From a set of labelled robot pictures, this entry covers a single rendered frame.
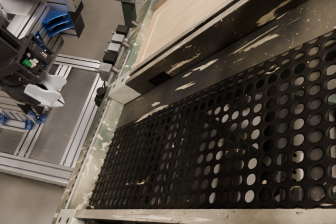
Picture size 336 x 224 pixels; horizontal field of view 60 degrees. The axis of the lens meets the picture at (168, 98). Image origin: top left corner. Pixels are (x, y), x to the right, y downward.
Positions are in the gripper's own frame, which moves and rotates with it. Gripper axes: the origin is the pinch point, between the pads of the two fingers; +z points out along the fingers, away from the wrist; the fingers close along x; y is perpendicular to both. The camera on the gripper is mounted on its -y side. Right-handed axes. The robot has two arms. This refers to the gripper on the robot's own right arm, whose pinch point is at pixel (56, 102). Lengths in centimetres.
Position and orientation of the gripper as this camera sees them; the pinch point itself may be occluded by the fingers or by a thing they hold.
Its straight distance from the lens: 64.8
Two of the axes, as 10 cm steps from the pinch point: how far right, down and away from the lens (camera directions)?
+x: 0.8, -8.0, 5.9
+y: 8.7, -2.3, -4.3
